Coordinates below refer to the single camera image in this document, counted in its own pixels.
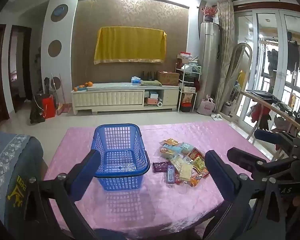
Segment green folded cloth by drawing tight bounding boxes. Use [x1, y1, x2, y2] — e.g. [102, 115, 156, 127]
[141, 80, 162, 87]

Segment hanging dark clothes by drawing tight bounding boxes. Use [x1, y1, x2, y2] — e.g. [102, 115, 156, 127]
[266, 31, 300, 77]

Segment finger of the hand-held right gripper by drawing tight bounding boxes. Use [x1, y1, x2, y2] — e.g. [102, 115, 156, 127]
[254, 129, 300, 155]
[226, 147, 300, 178]

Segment glass balcony doors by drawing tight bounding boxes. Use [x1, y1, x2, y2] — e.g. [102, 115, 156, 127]
[234, 9, 300, 135]

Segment red gift bag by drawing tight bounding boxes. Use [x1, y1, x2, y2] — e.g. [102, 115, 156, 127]
[42, 97, 56, 119]

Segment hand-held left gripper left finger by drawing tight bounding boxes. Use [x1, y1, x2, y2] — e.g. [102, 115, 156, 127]
[23, 149, 102, 240]

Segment yellow red snack packet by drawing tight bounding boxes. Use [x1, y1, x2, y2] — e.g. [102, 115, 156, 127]
[193, 156, 210, 178]

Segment pink broom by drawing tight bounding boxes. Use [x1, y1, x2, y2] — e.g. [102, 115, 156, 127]
[55, 74, 72, 116]

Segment pink tablecloth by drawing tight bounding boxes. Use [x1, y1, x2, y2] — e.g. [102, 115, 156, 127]
[41, 121, 272, 233]

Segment clear cracker pack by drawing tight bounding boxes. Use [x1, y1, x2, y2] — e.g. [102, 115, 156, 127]
[169, 155, 193, 182]

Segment dark wooden doorway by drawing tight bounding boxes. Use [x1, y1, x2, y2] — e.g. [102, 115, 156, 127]
[7, 25, 33, 113]

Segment black bag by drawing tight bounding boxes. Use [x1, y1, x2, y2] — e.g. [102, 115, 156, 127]
[29, 93, 53, 124]

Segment wooden clothes rack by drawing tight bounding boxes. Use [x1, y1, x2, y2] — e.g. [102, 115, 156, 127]
[240, 90, 300, 153]

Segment yellow cloth cover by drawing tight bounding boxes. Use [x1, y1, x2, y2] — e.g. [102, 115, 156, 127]
[94, 26, 167, 65]

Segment lilac candy pack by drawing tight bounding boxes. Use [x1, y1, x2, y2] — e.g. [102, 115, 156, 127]
[166, 164, 176, 184]

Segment standing mirror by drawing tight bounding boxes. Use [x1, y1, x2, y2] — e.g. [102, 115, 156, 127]
[221, 42, 252, 117]

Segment light blue cookie packet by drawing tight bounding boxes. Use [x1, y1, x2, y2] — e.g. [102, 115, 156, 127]
[160, 146, 182, 159]
[180, 142, 195, 153]

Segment cream TV cabinet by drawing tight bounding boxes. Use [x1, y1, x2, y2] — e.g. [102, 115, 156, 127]
[70, 82, 180, 115]

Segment silver tower air conditioner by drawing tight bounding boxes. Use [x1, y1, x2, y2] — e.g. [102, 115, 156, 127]
[199, 21, 220, 110]

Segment pink tote bag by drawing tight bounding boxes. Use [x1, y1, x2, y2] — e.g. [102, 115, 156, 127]
[196, 97, 216, 116]

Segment red orange snack packet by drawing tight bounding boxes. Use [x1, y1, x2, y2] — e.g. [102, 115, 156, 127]
[189, 175, 203, 187]

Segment white metal shelf rack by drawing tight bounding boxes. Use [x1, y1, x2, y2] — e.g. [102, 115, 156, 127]
[174, 55, 202, 112]

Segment flower vase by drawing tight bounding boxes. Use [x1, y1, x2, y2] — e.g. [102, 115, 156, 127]
[202, 5, 219, 23]

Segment black router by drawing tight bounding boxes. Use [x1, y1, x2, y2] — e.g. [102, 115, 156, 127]
[140, 70, 156, 82]

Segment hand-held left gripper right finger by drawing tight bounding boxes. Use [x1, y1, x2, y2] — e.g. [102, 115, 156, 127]
[202, 150, 278, 240]

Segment blue plastic basket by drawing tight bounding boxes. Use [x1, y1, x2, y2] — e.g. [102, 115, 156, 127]
[91, 123, 151, 191]

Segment brown cardboard box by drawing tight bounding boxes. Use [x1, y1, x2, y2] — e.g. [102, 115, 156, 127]
[157, 71, 180, 86]

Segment purple snack packet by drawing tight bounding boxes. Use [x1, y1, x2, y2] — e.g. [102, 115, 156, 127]
[152, 161, 171, 173]

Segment round wall recess blue plate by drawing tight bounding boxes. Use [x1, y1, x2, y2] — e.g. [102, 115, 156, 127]
[51, 4, 69, 22]

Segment patterned curtain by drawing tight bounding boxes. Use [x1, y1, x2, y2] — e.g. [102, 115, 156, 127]
[214, 0, 237, 113]

